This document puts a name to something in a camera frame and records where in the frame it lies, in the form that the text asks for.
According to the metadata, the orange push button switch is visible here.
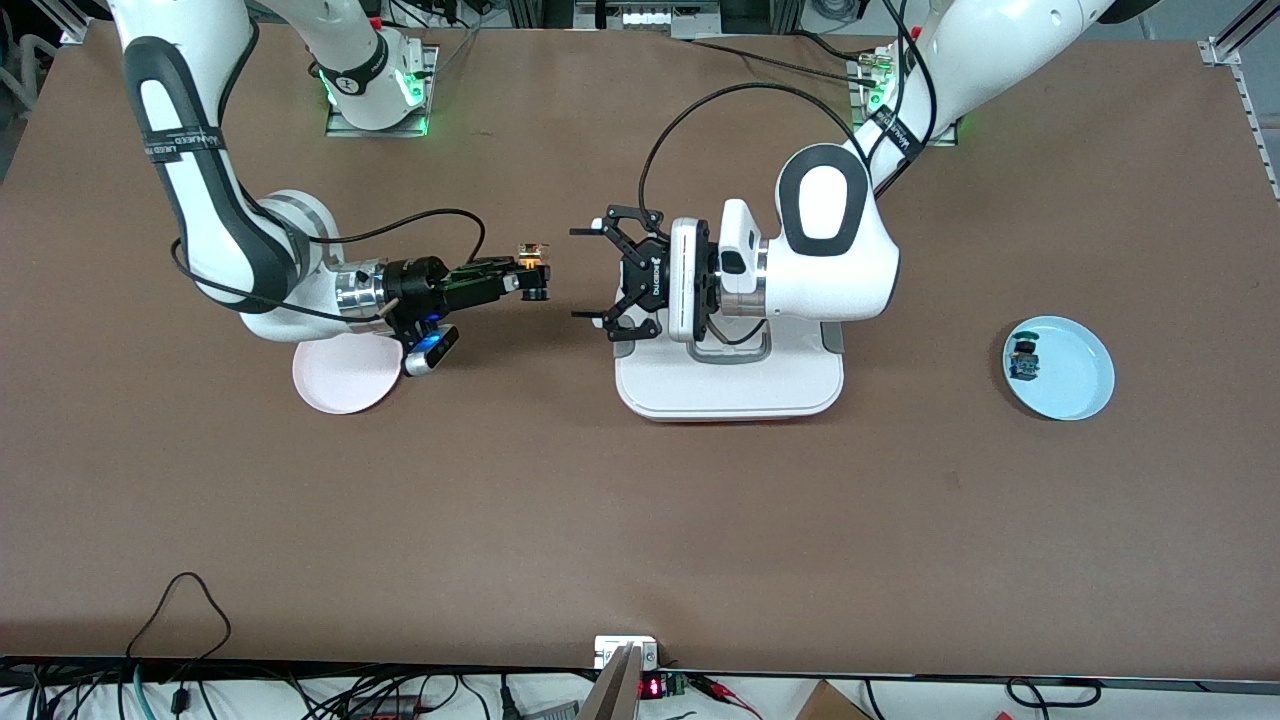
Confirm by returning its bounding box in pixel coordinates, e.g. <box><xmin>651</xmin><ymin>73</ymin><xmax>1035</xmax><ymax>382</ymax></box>
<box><xmin>514</xmin><ymin>241</ymin><xmax>554</xmax><ymax>304</ymax></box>

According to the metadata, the pale pink round plate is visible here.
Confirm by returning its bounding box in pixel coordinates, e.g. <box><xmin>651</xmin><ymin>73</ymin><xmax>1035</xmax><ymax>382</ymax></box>
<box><xmin>292</xmin><ymin>335</ymin><xmax>403</xmax><ymax>415</ymax></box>

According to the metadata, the white connector strip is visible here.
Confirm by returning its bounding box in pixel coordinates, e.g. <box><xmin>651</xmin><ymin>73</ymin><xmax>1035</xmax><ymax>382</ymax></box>
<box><xmin>620</xmin><ymin>4</ymin><xmax>723</xmax><ymax>31</ymax></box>

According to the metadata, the small white box device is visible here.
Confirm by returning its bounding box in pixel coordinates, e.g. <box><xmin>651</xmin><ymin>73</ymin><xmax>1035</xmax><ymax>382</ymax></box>
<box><xmin>594</xmin><ymin>636</ymin><xmax>660</xmax><ymax>669</ymax></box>

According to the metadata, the aluminium bar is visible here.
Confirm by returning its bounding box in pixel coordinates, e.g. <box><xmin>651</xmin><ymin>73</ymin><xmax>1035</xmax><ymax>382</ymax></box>
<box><xmin>578</xmin><ymin>644</ymin><xmax>646</xmax><ymax>720</ymax></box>

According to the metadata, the red clip lead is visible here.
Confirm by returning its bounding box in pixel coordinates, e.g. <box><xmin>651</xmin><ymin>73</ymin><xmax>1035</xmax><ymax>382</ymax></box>
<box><xmin>690</xmin><ymin>675</ymin><xmax>763</xmax><ymax>719</ymax></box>

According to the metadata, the brown cardboard piece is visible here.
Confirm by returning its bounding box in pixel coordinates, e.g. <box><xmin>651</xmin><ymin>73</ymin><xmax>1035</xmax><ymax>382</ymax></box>
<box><xmin>795</xmin><ymin>680</ymin><xmax>873</xmax><ymax>720</ymax></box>

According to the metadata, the light blue round plate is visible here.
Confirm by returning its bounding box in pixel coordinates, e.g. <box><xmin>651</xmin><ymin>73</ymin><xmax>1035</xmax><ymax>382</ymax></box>
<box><xmin>1002</xmin><ymin>315</ymin><xmax>1116</xmax><ymax>421</ymax></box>

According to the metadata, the aluminium corner profile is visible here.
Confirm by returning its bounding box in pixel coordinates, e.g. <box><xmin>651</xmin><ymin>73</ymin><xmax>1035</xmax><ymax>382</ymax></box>
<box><xmin>1198</xmin><ymin>0</ymin><xmax>1280</xmax><ymax>67</ymax></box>

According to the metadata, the perforated metal strip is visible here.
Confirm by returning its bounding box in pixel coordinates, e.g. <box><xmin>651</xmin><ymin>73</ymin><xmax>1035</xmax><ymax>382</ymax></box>
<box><xmin>1235</xmin><ymin>62</ymin><xmax>1280</xmax><ymax>201</ymax></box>

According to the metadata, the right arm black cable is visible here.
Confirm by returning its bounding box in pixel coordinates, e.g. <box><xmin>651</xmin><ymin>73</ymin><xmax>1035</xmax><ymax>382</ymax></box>
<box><xmin>170</xmin><ymin>208</ymin><xmax>488</xmax><ymax>323</ymax></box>

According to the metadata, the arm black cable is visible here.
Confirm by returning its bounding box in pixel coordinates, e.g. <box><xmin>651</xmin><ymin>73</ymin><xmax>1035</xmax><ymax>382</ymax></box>
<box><xmin>170</xmin><ymin>208</ymin><xmax>488</xmax><ymax>323</ymax></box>
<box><xmin>638</xmin><ymin>83</ymin><xmax>876</xmax><ymax>216</ymax></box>

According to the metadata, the white lidded box grey handle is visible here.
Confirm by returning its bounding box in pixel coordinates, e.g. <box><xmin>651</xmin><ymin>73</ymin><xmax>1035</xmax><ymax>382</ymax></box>
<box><xmin>613</xmin><ymin>318</ymin><xmax>846</xmax><ymax>423</ymax></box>

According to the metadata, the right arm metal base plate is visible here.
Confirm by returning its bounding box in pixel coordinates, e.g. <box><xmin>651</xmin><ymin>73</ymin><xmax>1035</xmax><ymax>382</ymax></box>
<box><xmin>325</xmin><ymin>44</ymin><xmax>439</xmax><ymax>139</ymax></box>

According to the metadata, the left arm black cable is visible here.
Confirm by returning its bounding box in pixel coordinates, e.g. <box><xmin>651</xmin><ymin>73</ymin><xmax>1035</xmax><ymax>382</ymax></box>
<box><xmin>638</xmin><ymin>83</ymin><xmax>876</xmax><ymax>216</ymax></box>

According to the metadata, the black base supply cable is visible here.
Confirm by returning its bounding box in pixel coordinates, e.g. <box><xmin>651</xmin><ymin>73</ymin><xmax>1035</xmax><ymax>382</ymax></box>
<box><xmin>690</xmin><ymin>30</ymin><xmax>886</xmax><ymax>86</ymax></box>

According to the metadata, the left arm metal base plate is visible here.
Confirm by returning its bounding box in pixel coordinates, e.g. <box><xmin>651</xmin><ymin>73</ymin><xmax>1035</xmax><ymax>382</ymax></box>
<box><xmin>848</xmin><ymin>55</ymin><xmax>959</xmax><ymax>148</ymax></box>

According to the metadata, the black looped cable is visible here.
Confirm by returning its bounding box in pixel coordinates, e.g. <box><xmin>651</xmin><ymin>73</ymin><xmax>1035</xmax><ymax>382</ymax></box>
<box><xmin>125</xmin><ymin>572</ymin><xmax>233</xmax><ymax>661</ymax></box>

